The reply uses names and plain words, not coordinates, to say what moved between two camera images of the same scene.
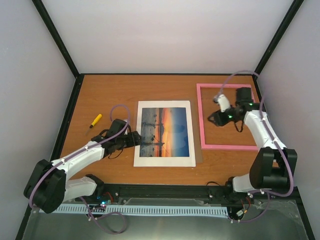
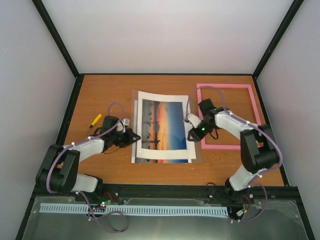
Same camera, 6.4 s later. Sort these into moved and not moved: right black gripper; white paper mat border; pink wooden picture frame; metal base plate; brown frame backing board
Moved: right black gripper; white paper mat border
Not moved: metal base plate; brown frame backing board; pink wooden picture frame
